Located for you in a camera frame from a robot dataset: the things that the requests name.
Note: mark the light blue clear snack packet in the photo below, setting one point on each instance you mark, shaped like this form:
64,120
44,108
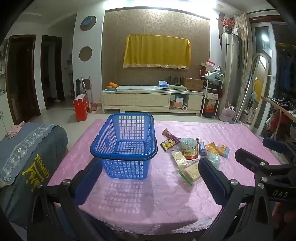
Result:
214,160

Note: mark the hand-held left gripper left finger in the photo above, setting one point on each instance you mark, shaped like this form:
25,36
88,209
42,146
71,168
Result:
86,183

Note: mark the purple and yellow snack packet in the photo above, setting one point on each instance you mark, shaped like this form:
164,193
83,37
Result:
168,144

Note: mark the wooden clothes rack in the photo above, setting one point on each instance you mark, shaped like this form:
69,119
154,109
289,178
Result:
279,109

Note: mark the broom and dustpan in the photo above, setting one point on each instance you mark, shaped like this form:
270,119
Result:
91,102

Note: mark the yellow cloth covered television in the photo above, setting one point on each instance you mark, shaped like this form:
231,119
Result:
157,51

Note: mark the patterned curtain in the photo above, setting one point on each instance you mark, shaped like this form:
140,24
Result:
244,58

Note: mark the vase of red flowers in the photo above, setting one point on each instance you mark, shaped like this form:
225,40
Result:
229,23

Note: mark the person's right hand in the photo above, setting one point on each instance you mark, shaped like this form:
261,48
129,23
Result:
285,215

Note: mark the blue tissue box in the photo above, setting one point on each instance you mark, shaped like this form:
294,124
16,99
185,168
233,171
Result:
163,84

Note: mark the round brown wall decoration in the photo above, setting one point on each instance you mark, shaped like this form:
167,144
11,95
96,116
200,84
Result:
85,53

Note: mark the light blue cake packet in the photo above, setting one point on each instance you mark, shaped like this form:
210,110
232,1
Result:
223,150

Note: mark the blue plastic basket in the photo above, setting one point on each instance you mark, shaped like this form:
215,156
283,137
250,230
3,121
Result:
124,148

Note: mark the standing air conditioner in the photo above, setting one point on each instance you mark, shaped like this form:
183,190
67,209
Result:
230,69

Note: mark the pink plastic bag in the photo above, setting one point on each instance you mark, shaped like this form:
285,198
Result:
227,113

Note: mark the red paper bag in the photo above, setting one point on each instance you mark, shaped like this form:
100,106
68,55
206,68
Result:
81,107

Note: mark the pink cloth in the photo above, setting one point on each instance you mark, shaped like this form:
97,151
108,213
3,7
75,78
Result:
15,130

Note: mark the plate of oranges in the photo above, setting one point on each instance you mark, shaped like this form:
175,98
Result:
111,86

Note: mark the white metal storage rack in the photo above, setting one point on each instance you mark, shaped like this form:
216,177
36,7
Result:
211,92

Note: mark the black router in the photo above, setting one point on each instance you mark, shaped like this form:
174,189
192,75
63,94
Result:
175,81

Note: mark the sandwich packet with green edge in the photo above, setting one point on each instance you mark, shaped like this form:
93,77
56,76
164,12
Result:
190,172

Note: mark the cardboard box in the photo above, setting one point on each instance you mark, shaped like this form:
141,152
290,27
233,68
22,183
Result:
193,83

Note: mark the folded green mat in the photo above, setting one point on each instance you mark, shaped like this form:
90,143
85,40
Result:
177,87

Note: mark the dark brown wooden door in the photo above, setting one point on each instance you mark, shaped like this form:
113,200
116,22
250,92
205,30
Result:
52,69
20,81

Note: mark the pink quilted table cover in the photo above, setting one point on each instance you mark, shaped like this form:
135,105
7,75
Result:
161,204

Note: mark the orange pouch packet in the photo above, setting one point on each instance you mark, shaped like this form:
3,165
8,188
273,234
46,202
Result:
212,148

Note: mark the dark cloth with yellow print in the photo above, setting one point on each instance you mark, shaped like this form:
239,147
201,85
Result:
27,183

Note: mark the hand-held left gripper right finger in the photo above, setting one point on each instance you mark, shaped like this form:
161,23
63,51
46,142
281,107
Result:
211,183

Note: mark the cream television cabinet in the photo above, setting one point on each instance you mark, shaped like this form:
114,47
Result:
138,99

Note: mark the orange long snack packet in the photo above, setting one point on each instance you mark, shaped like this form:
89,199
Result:
167,133

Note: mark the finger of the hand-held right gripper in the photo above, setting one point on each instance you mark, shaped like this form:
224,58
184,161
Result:
276,141
249,158

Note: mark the blue round wall clock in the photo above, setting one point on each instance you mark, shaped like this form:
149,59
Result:
88,22

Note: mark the cream cracker clear packet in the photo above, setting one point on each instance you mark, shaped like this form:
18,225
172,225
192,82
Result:
179,158

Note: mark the arched standing mirror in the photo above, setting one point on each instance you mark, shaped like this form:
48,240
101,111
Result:
260,92

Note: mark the purple gum packet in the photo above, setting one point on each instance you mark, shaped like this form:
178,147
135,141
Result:
202,148

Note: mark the large red and yellow packet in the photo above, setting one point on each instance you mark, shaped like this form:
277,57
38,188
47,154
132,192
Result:
193,157

